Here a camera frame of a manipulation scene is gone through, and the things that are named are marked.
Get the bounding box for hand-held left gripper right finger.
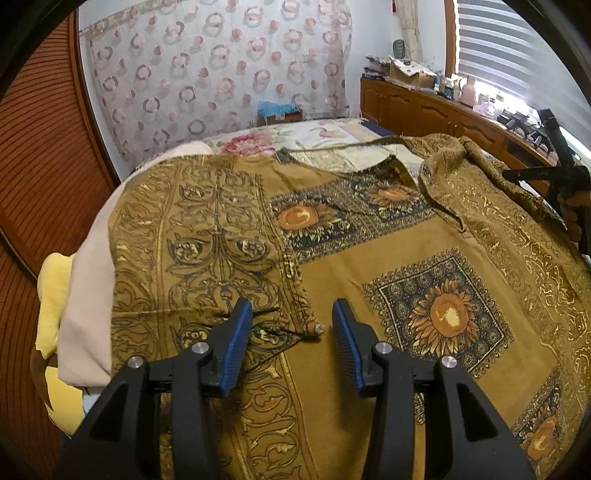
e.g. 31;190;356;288
331;298;536;480

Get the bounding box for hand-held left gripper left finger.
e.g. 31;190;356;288
55;298;254;480

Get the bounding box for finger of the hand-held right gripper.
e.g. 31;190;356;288
503;167;575;182
538;108;575;168

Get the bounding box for golden brown patterned cloth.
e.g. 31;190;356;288
108;133;591;480

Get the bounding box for person's right hand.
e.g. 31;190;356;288
556;189;591;243

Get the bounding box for black devices on cabinet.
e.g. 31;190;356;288
499;108;555;148

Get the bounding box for grey window blind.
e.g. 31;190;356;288
455;0;591;139

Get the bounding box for long wooden cabinet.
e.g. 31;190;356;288
360;76;568;185

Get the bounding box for beige cloth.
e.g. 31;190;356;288
58;141;213;388

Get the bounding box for open cardboard box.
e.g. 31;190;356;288
388;58;437;88

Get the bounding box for beige lace curtain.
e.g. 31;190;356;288
399;0;423;63

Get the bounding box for yellow cloth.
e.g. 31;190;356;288
34;253;88;435

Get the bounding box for wooden slatted door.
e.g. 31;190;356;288
0;14;121;462

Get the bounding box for sheer curtain with circle print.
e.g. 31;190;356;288
78;0;354;160

